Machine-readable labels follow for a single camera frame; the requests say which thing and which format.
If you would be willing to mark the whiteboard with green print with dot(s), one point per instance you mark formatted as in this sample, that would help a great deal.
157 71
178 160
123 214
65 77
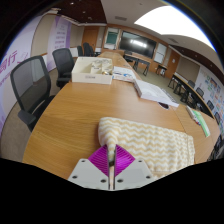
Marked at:
111 38

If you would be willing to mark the plain white whiteboard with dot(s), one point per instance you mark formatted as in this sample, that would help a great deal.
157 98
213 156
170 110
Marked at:
160 52

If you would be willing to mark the wooden table with black legs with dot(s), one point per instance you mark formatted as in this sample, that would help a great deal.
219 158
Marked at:
138 60

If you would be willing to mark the brown wooden door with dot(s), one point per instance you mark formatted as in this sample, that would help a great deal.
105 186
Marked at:
172 64

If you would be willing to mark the white marker pens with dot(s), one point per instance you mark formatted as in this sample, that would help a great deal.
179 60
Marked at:
192 115

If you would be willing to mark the cream zigzag striped towel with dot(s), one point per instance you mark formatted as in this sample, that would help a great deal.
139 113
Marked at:
153 143

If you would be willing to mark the black mesh office chair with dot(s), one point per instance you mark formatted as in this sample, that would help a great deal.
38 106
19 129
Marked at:
28 83
63 63

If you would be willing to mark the white printed paper sheets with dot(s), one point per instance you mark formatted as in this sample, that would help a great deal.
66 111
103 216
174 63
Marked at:
122 73

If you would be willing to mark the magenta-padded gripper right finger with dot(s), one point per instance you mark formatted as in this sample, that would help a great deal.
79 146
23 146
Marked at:
133 173

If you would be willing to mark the large black wall screen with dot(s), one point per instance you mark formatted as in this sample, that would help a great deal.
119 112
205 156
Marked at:
137 44

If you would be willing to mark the row of black side chairs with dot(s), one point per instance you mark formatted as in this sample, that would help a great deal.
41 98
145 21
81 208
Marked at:
213 110

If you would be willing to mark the colourful wall posters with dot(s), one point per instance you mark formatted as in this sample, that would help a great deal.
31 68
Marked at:
215 93

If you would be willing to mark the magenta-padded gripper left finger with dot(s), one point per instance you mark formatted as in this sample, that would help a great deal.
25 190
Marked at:
87 173

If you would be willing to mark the white closed book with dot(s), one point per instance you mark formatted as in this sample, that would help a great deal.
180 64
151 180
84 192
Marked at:
151 91

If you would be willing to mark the purple wall banner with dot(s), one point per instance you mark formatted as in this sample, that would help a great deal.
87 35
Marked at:
60 36

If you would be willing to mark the long curved wooden side table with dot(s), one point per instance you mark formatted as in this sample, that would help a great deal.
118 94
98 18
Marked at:
186 87

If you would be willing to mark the group of black office chairs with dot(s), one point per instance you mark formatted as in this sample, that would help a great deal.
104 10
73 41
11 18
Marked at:
87 49

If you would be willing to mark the bright ceiling light panel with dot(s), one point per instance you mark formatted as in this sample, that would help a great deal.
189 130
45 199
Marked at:
170 23

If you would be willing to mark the white open cardboard box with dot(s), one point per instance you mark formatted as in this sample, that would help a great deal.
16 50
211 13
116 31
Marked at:
90 77

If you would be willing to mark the small black flat item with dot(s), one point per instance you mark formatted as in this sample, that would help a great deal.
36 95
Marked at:
164 105

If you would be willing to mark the green booklet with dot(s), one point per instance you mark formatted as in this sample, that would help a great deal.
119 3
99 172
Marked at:
202 122

